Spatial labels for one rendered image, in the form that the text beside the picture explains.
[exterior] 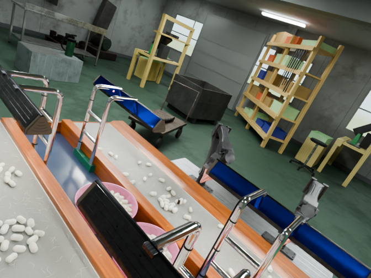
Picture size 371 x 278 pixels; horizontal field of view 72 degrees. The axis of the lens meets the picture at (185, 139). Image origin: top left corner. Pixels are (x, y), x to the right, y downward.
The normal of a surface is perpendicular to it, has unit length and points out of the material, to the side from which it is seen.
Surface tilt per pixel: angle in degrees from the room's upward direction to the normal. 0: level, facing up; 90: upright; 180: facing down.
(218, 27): 90
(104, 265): 0
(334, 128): 90
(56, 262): 0
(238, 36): 90
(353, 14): 90
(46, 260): 0
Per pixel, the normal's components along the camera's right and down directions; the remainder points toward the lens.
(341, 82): -0.58, 0.07
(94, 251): 0.37, -0.86
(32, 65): 0.72, 0.50
